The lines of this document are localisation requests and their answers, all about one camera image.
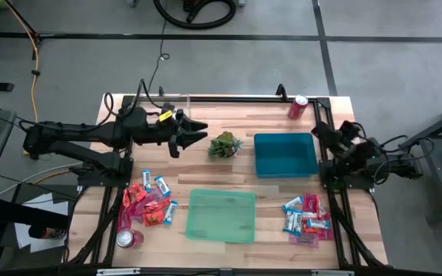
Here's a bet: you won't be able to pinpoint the blue white candy bar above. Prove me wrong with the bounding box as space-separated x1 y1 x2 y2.
306 218 332 230
153 175 172 198
141 169 153 192
163 200 179 225
282 209 304 236
282 195 304 213

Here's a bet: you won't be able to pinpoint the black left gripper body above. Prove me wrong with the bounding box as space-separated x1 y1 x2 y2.
140 109 186 159

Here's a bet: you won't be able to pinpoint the thin black floor cable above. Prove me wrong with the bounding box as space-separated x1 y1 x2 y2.
146 0 171 95

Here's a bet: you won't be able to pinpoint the yellow floor cable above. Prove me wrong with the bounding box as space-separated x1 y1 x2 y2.
4 0 40 123

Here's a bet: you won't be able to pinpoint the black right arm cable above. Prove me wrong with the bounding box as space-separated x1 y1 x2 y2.
374 133 435 185

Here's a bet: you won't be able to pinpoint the silver metal bracket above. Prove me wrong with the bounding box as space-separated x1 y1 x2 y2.
96 268 141 276
311 269 355 276

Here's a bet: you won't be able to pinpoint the blue plastic bin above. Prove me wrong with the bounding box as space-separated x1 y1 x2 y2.
253 132 320 179

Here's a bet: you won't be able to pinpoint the white paper sheets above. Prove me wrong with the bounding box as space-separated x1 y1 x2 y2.
13 191 71 254

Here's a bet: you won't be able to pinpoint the clear plastic bin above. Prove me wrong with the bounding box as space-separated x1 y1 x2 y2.
131 94 192 120

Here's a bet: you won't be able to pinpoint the red soda can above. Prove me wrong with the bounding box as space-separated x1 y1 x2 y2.
286 94 309 121
115 228 145 249

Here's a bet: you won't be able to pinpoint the small potted succulent plant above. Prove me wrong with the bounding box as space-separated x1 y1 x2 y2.
206 130 244 161

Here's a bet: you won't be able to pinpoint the green translucent plastic bin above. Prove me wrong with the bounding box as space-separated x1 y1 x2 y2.
184 188 257 245

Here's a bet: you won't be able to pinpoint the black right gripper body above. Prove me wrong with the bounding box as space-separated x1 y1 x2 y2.
328 130 355 160

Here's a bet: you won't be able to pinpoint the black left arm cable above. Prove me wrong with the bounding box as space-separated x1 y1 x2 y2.
104 78 168 122

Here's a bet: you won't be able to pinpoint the black furniture beam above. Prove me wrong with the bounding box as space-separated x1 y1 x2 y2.
0 195 71 231

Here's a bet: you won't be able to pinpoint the black aluminium table frame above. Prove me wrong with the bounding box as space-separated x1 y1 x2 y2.
62 94 390 276

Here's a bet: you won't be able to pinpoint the black orange tool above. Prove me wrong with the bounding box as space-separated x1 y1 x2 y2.
28 225 68 241

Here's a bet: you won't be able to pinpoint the black tripod stand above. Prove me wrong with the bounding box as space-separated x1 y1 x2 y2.
2 0 45 62

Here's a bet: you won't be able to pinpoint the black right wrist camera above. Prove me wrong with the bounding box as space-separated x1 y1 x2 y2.
339 120 362 140

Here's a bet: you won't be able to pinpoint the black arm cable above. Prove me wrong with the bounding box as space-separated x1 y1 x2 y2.
374 133 435 185
104 78 168 122

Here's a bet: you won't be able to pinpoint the black vacuum hose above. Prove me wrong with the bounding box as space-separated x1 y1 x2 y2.
152 0 237 31

